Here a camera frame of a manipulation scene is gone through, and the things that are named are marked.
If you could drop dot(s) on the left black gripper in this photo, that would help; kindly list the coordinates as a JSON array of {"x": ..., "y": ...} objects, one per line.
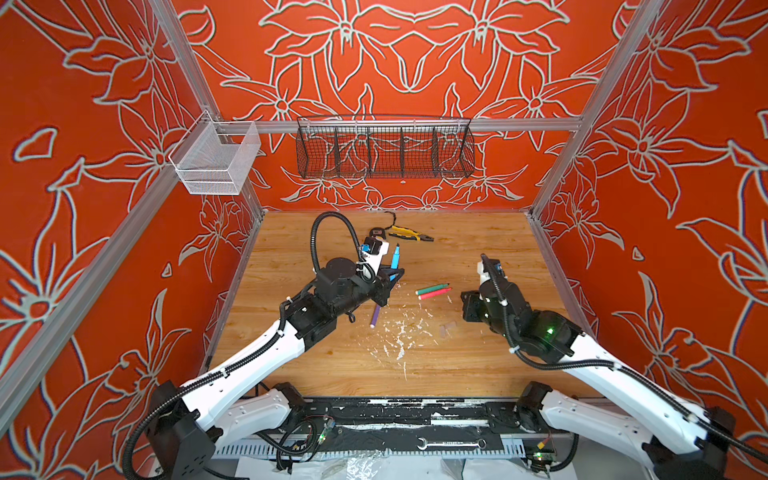
[{"x": 382, "y": 284}]

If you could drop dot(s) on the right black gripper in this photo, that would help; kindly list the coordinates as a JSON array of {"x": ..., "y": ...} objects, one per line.
[{"x": 469, "y": 308}]

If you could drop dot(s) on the purple marker pen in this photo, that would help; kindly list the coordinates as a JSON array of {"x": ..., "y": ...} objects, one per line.
[{"x": 375, "y": 316}]

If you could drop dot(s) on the blue marker pen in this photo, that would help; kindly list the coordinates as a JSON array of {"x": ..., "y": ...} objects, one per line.
[{"x": 395, "y": 257}]

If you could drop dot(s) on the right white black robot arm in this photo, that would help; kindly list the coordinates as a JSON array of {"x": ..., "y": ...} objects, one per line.
[{"x": 668, "y": 435}]

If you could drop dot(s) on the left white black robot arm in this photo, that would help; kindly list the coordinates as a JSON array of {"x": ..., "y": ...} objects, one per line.
[{"x": 185, "y": 424}]

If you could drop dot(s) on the pink marker pen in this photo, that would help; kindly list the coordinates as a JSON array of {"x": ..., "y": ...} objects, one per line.
[{"x": 434, "y": 293}]

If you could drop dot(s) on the green marker pen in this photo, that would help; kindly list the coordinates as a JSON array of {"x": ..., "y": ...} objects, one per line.
[{"x": 431, "y": 289}]

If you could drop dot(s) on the yellow black tape measure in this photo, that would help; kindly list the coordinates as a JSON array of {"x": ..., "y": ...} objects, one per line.
[{"x": 378, "y": 232}]

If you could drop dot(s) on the silver wrench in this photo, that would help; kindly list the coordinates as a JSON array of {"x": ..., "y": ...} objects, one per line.
[{"x": 425, "y": 444}]

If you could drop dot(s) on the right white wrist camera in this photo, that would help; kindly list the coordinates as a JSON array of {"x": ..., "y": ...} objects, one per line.
[{"x": 492, "y": 279}]

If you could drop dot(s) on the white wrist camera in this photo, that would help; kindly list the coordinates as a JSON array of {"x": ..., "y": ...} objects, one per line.
[
  {"x": 372, "y": 252},
  {"x": 492, "y": 279}
]

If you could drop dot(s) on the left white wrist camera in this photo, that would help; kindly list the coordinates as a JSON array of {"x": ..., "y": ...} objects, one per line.
[{"x": 372, "y": 252}]

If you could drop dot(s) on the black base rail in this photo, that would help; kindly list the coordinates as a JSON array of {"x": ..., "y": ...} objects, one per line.
[{"x": 393, "y": 424}]

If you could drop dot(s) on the black wire wall basket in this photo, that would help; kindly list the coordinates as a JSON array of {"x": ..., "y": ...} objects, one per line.
[{"x": 357, "y": 147}]

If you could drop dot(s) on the clear plastic wall bin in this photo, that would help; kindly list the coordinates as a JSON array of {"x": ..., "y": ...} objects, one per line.
[{"x": 206, "y": 164}]

